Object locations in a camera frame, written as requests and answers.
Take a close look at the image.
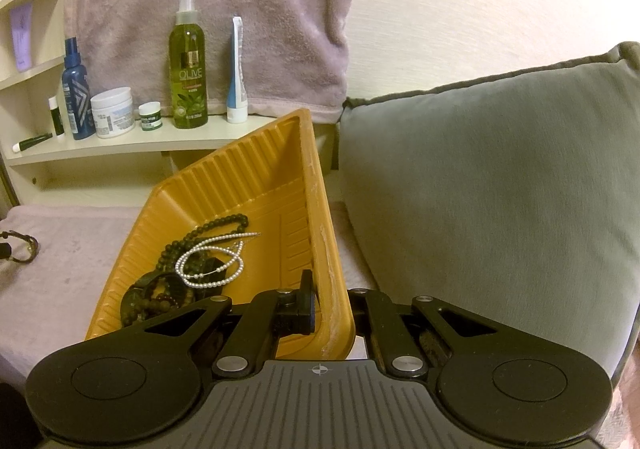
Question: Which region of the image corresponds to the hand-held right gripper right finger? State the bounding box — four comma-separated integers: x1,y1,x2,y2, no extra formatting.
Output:
347,286,498,377

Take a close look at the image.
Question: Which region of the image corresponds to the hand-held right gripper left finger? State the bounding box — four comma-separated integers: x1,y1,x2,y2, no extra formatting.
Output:
122,270,319,377

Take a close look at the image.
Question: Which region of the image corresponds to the black oblong case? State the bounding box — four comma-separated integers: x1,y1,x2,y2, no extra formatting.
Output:
197,256,227,281

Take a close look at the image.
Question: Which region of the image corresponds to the long dark beaded necklace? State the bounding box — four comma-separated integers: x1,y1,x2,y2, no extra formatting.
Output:
160,213,251,270

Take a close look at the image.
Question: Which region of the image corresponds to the white pearl necklace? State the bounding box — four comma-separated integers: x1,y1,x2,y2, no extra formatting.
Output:
175,230,262,288

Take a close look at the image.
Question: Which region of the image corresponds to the brown beaded necklace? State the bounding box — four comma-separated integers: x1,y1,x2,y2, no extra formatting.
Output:
145,279,196,315

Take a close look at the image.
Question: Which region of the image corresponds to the yellow plastic tray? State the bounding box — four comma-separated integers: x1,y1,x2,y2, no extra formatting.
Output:
85,109,357,362

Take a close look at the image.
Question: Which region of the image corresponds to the black mesh wristwatch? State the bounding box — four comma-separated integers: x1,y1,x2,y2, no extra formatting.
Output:
131,270,177,295

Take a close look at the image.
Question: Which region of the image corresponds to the dark bead bracelet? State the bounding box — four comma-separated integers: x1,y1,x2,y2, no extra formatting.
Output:
120,289,151,330

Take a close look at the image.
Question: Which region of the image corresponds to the gold watch dark leather strap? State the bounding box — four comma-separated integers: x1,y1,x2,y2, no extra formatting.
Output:
0,229,40,266

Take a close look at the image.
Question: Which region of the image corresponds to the grey cushion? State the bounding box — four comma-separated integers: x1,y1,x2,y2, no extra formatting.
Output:
340,41,640,375

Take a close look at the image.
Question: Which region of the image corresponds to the white blue tube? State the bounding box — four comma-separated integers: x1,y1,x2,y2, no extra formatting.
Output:
226,15,249,124

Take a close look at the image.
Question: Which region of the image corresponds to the cream wooden shelf unit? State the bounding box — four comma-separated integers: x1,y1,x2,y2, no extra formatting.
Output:
0,0,336,207

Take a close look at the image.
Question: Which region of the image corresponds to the lavender fuzzy cloth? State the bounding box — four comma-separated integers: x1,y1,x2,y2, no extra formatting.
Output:
0,201,381,370

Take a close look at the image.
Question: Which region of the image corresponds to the small green white jar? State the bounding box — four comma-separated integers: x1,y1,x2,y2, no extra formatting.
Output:
138,102,163,132

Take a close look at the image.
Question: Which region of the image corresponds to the green spray bottle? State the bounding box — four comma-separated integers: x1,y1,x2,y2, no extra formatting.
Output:
170,0,208,130

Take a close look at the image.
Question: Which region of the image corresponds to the white cream jar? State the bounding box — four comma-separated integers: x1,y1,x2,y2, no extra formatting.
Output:
90,87,136,138

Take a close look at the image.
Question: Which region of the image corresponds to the blue bottle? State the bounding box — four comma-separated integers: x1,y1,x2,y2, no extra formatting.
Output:
61,37,97,140

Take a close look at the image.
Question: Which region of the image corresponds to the green tube white cap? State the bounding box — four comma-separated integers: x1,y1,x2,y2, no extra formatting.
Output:
12,132,53,153

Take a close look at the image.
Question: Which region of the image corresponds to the purple tube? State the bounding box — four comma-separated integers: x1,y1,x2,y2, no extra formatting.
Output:
9,4,35,70

